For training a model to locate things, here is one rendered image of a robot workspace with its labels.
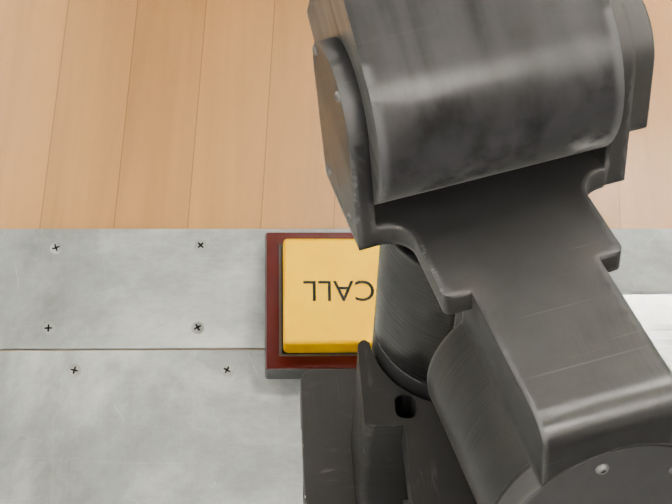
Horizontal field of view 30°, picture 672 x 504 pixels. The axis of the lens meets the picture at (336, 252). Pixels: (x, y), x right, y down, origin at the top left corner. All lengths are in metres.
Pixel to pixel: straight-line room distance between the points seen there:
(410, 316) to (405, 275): 0.01
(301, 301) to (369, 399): 0.28
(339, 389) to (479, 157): 0.16
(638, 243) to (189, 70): 0.29
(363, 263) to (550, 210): 0.34
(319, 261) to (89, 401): 0.15
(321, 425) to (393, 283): 0.09
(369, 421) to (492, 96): 0.12
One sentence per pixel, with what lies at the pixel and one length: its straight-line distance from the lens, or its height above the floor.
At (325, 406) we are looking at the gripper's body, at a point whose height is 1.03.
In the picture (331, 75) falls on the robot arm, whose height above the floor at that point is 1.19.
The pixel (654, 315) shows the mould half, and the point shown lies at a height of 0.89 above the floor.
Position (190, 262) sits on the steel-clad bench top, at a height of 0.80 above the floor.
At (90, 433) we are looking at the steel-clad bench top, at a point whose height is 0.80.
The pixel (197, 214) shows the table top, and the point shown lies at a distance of 0.73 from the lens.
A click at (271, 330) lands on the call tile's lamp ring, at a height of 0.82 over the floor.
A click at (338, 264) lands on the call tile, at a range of 0.68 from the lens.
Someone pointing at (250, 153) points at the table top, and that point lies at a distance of 0.74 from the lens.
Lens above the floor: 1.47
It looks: 70 degrees down
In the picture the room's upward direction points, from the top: 8 degrees clockwise
